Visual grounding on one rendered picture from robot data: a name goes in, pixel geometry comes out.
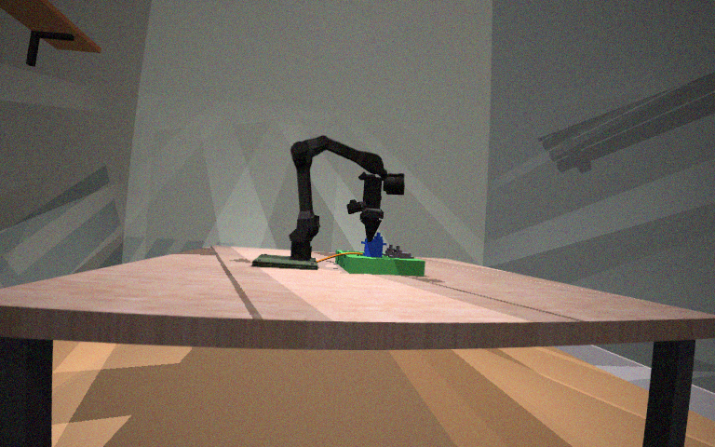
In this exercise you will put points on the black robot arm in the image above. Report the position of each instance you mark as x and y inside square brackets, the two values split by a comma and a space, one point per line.
[308, 222]

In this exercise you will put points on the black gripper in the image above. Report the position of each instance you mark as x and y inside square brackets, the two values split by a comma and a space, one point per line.
[370, 216]

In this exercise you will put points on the light green flat panel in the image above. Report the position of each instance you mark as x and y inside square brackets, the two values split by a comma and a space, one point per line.
[393, 262]

